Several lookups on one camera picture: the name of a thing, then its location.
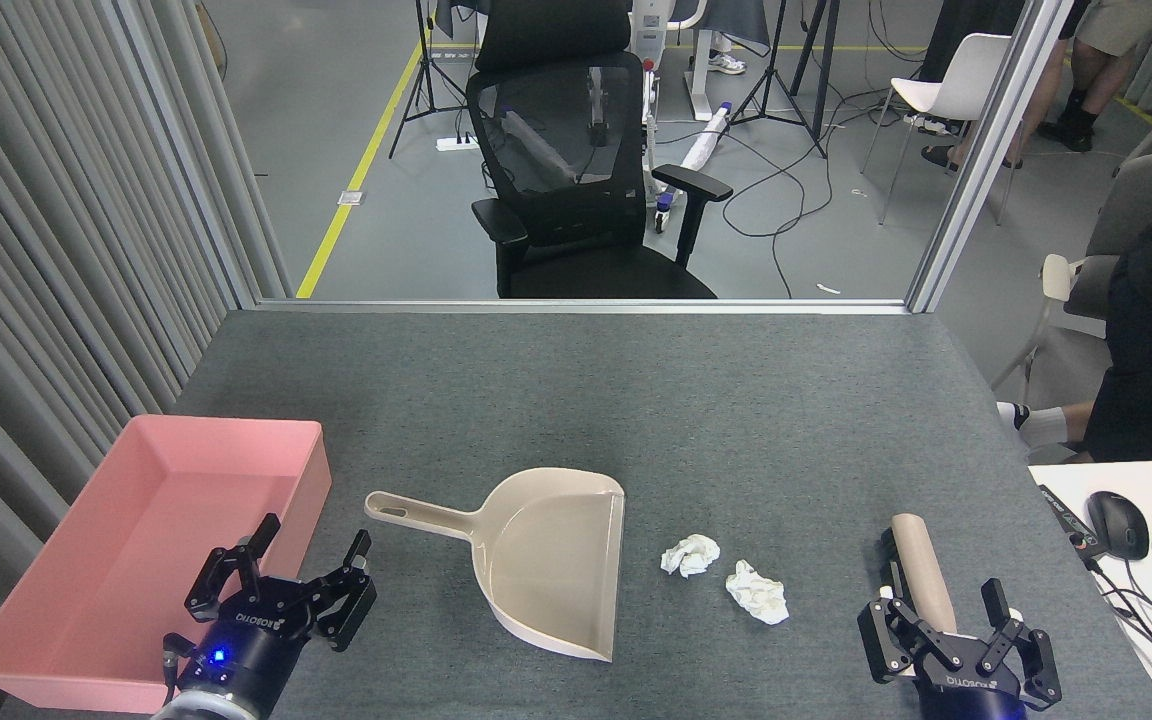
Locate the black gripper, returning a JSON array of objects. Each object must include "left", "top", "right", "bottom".
[
  {"left": 857, "top": 578, "right": 1063, "bottom": 720},
  {"left": 179, "top": 513, "right": 378, "bottom": 717}
]

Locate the beige brush with black bristles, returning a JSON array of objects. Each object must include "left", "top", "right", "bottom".
[{"left": 881, "top": 513, "right": 959, "bottom": 641}]

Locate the white paper ball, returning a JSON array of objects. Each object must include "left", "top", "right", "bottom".
[
  {"left": 725, "top": 560, "right": 791, "bottom": 627},
  {"left": 660, "top": 534, "right": 722, "bottom": 579}
]

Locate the beige plastic dustpan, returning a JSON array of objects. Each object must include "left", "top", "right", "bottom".
[{"left": 364, "top": 467, "right": 627, "bottom": 663}]

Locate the pink plastic bin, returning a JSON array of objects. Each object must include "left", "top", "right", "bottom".
[{"left": 0, "top": 415, "right": 333, "bottom": 717}]

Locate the small black device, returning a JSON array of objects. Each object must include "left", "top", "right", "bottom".
[{"left": 1038, "top": 485, "right": 1109, "bottom": 559}]

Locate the black computer mouse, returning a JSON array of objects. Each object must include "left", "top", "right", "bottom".
[{"left": 1086, "top": 491, "right": 1151, "bottom": 561}]

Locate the black mesh office chair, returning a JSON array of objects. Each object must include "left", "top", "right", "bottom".
[{"left": 465, "top": 0, "right": 734, "bottom": 299}]

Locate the grey chair with white armrest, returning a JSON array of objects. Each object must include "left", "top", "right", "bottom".
[{"left": 991, "top": 148, "right": 1152, "bottom": 401}]

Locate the person on white chair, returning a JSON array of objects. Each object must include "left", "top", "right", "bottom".
[{"left": 919, "top": 0, "right": 1029, "bottom": 173}]

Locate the black tripod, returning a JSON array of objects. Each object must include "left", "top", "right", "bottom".
[
  {"left": 729, "top": 0, "right": 842, "bottom": 159},
  {"left": 388, "top": 0, "right": 472, "bottom": 159}
]

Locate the white plastic chair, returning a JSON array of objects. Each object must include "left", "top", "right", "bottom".
[{"left": 861, "top": 33, "right": 1022, "bottom": 226}]

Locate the standing person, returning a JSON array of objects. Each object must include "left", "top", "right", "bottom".
[{"left": 1036, "top": 0, "right": 1152, "bottom": 153}]

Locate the white stand on wheels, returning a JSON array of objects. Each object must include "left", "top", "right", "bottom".
[{"left": 629, "top": 0, "right": 727, "bottom": 233}]

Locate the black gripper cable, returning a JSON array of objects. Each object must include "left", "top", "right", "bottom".
[{"left": 162, "top": 633, "right": 199, "bottom": 691}]

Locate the black desk cable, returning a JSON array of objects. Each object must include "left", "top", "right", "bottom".
[{"left": 1081, "top": 555, "right": 1152, "bottom": 666}]

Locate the silver table edge rail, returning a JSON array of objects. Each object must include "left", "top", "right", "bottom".
[{"left": 254, "top": 297, "right": 912, "bottom": 316}]

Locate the black floor cable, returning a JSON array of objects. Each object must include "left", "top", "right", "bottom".
[{"left": 721, "top": 90, "right": 897, "bottom": 299}]

